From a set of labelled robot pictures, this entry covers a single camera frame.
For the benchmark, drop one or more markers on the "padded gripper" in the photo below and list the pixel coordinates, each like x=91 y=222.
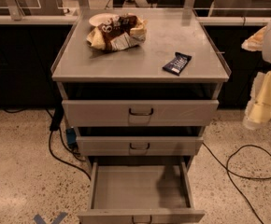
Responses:
x=258 y=110

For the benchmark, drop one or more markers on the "grey bottom drawer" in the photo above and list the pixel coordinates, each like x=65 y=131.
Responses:
x=140 y=190

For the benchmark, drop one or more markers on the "grey drawer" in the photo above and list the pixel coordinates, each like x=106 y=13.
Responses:
x=138 y=145
x=111 y=113
x=140 y=190

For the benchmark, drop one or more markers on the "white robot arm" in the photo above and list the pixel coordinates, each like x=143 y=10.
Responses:
x=260 y=41

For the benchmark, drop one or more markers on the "grey metal drawer cabinet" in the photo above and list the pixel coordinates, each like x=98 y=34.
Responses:
x=84 y=73

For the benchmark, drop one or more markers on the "grey middle drawer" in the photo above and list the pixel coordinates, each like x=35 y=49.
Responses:
x=138 y=145

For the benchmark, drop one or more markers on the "grey top drawer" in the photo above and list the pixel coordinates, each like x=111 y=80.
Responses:
x=111 y=113

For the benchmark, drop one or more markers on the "dark blue candy bar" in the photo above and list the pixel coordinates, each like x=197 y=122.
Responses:
x=177 y=65

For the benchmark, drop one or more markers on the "crumpled brown chip bag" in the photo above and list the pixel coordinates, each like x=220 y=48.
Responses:
x=119 y=32

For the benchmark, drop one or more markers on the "white plate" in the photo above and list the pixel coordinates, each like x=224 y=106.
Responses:
x=97 y=19

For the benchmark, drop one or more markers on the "blue power box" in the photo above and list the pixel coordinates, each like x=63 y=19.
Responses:
x=70 y=136

